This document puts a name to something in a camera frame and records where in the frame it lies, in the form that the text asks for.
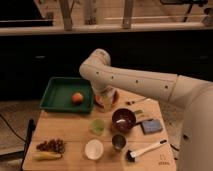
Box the green plastic cup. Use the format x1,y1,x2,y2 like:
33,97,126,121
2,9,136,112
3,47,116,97
90,119,105,136

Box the orange plate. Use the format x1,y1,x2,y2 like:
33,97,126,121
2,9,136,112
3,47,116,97
95,90,119,107

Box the metal spoon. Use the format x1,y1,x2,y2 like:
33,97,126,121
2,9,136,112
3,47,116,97
125,97,149,105

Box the orange apple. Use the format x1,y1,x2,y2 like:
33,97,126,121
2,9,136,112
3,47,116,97
71,92,84,104

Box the white handled brush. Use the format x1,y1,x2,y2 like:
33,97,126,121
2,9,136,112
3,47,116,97
126,140,167,162

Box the blue sponge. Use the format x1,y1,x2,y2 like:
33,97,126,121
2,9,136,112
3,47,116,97
141,119,163,135

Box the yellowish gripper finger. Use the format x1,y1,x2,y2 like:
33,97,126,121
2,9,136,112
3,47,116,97
102,97,112,112

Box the yellow banana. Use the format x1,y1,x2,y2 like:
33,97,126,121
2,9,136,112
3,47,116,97
33,152,62,160

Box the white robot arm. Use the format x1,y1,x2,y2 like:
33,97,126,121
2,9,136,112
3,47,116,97
79,49,213,171

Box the bunch of red grapes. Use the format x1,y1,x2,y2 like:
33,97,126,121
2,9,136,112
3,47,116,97
36,139,65,154

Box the dark brown bowl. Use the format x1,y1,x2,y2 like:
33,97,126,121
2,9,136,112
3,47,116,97
112,108,136,133

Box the green plastic tray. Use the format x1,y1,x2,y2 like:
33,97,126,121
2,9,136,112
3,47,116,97
40,77,94,114

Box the small metal cup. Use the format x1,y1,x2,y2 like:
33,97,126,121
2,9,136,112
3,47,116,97
112,134,126,150

